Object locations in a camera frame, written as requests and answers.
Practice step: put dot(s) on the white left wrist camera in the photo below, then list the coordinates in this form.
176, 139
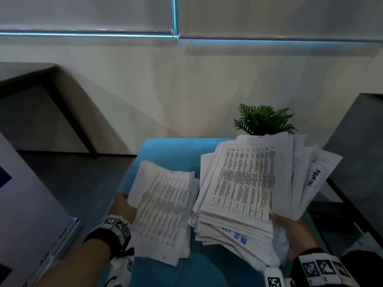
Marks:
122, 272

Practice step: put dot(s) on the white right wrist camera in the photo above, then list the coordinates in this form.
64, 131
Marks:
273, 279

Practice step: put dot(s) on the person's left hand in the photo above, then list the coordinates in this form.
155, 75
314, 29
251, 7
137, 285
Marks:
122, 206

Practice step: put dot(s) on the dark grey black-framed desk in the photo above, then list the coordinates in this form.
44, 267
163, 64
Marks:
21, 71

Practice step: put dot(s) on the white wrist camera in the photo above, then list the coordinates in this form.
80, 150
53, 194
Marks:
273, 279
122, 272

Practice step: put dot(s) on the printed paper sheet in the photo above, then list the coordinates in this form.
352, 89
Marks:
161, 212

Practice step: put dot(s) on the person's right hand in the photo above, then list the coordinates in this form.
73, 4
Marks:
299, 236

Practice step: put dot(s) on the green potted fern plant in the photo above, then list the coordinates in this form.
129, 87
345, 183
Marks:
263, 119

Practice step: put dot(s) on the black right wristband marker tags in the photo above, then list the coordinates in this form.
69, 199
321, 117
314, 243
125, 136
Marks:
320, 269

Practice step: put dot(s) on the stack of collected papers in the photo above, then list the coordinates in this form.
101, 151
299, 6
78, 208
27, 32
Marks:
245, 182

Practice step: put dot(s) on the person's black trouser leg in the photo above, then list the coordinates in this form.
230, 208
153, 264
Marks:
368, 269

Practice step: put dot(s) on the person's left forearm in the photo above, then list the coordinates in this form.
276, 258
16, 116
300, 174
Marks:
74, 266

